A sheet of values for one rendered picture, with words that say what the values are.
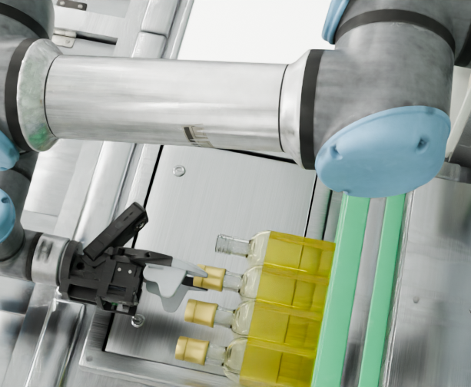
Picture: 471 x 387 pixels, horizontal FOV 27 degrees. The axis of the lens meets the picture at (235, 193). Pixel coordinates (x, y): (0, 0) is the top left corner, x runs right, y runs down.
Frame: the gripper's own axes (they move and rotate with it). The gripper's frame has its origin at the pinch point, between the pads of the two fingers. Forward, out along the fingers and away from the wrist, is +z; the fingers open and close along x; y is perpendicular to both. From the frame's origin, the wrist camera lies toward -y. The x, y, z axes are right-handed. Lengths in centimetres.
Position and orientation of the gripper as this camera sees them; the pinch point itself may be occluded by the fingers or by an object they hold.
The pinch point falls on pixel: (200, 276)
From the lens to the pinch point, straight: 144.5
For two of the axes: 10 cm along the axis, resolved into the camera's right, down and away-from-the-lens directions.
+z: 9.8, 1.9, -0.8
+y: -2.0, 8.8, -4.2
